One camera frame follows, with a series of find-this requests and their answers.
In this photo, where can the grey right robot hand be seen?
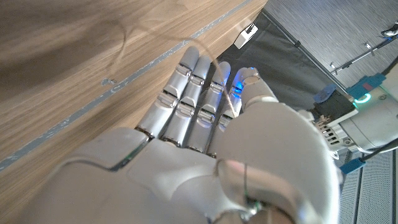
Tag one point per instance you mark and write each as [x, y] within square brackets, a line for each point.
[192, 174]

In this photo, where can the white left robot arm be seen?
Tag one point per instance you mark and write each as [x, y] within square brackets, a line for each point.
[373, 121]

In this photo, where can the long grey tape strip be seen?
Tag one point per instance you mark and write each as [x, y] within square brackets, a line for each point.
[112, 90]

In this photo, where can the black backdrop curtain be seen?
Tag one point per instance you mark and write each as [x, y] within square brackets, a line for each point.
[280, 68]

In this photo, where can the white power box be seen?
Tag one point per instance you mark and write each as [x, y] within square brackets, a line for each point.
[245, 36]

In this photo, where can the black backdrop stand pole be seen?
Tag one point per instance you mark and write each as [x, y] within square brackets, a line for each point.
[298, 43]

